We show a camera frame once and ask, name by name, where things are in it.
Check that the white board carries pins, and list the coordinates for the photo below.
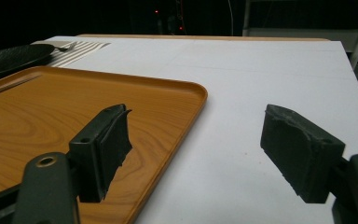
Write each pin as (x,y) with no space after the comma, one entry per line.
(245,77)

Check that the grey striped placemat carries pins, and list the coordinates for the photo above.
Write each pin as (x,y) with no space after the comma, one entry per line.
(80,51)

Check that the brown wood-grain tray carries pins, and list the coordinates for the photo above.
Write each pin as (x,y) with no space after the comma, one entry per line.
(59,102)

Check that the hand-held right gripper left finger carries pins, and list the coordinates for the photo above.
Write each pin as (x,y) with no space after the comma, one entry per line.
(102,152)

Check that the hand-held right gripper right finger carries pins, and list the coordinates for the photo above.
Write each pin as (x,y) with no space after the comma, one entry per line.
(298,149)

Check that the black textured plate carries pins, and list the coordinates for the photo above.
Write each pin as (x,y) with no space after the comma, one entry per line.
(9,59)

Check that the light wooden table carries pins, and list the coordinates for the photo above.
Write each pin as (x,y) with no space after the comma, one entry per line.
(199,37)

